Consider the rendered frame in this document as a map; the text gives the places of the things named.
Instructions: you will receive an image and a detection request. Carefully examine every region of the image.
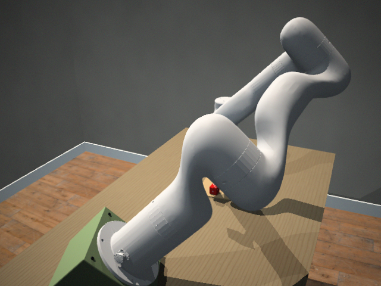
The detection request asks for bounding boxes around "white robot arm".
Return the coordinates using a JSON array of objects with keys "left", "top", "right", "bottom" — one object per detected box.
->
[{"left": 97, "top": 17, "right": 351, "bottom": 286}]

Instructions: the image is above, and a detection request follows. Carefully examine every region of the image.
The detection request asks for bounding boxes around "tan flat mat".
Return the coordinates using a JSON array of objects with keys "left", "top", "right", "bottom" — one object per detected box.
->
[{"left": 203, "top": 178, "right": 230, "bottom": 200}]

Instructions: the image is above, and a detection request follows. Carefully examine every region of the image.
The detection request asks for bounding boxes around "red die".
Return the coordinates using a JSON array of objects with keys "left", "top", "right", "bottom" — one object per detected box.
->
[{"left": 210, "top": 184, "right": 220, "bottom": 195}]

